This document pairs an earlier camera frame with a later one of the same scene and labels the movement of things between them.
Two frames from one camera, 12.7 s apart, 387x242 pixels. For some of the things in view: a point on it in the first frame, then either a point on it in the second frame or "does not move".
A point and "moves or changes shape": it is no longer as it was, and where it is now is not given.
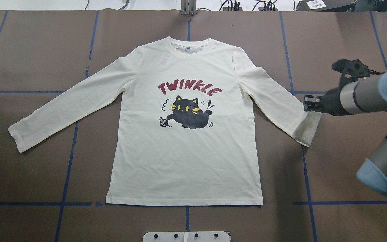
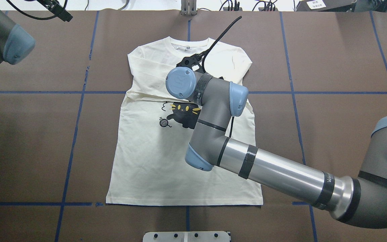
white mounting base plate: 186,236 does not move
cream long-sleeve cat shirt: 188,135 moves or changes shape
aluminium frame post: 188,7 does not move
